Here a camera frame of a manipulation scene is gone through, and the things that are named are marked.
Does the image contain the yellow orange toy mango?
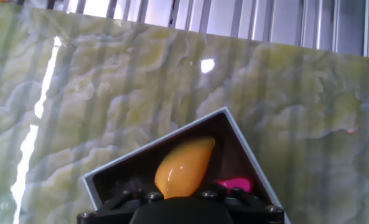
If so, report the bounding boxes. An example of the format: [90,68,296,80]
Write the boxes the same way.
[154,136,217,200]

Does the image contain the light blue gift box base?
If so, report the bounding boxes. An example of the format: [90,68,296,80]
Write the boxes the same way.
[82,106,292,224]

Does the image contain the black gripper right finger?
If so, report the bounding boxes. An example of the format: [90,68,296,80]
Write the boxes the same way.
[199,183,266,205]

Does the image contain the green marble pattern mat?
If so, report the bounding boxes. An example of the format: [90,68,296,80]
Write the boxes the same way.
[0,1,369,224]

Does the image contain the small pink toy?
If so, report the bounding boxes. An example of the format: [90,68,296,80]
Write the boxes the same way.
[213,176,254,194]

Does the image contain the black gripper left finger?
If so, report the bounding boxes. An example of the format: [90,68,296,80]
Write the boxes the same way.
[103,186,165,206]

